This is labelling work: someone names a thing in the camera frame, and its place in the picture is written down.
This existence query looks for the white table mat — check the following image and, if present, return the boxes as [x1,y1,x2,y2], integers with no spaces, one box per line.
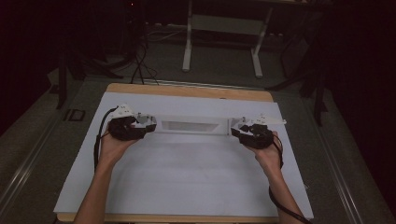
[53,91,315,219]

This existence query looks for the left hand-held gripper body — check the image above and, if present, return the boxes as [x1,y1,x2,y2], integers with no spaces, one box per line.
[106,104,148,142]

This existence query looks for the black floor socket box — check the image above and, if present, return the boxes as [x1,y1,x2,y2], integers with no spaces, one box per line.
[63,108,87,122]

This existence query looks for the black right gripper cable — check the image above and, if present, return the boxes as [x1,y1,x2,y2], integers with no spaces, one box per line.
[267,133,313,224]

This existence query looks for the white metal desk frame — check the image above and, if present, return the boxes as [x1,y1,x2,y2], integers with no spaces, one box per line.
[181,0,276,79]

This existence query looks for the metal floor rail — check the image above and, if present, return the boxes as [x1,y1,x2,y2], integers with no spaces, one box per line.
[142,78,267,91]
[0,116,64,214]
[304,97,367,224]

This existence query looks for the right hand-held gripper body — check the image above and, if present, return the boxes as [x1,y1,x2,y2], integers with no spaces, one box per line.
[238,113,288,150]

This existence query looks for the person's left hand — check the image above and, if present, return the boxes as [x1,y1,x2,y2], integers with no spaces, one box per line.
[98,122,140,171]

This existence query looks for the wooden table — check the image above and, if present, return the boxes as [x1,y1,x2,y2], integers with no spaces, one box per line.
[56,82,312,224]

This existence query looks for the person's right hand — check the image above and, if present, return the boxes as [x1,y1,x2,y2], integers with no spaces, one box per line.
[245,130,284,175]

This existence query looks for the black metal stand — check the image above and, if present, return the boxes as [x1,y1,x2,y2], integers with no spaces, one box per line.
[266,59,332,128]
[55,43,126,110]

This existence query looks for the black floor cables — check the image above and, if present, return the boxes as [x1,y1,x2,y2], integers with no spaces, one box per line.
[129,36,161,86]

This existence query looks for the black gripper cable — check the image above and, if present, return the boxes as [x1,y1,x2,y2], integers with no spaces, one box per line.
[93,105,120,173]
[267,133,313,224]

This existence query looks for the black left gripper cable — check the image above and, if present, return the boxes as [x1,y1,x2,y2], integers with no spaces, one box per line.
[93,105,120,173]

